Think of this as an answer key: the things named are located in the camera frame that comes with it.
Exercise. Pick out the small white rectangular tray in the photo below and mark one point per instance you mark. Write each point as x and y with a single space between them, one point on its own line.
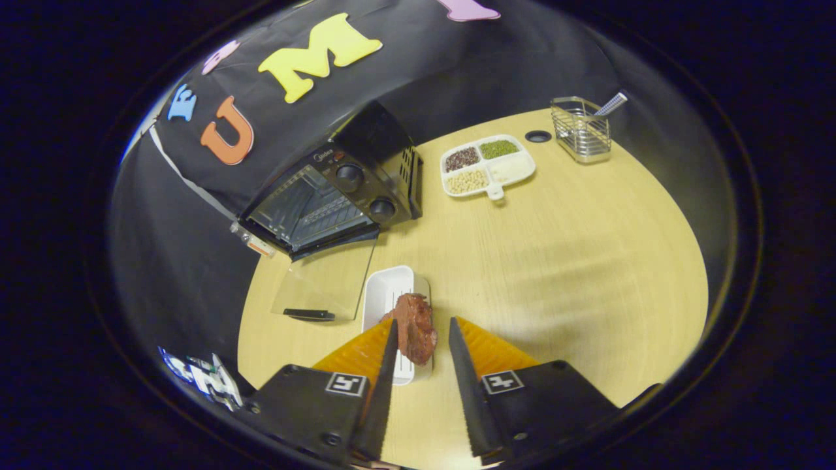
388 287

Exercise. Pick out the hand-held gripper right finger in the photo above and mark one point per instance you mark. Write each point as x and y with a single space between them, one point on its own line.
465 391

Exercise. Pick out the brown meat piece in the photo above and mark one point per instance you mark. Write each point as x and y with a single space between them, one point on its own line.
415 326

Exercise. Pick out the white divided tray with grains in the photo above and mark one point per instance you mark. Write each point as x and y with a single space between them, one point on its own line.
509 168

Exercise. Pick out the black toaster oven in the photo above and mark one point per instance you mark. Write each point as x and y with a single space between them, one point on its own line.
366 183

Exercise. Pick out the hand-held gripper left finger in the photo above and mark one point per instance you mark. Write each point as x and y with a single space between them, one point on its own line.
384 391

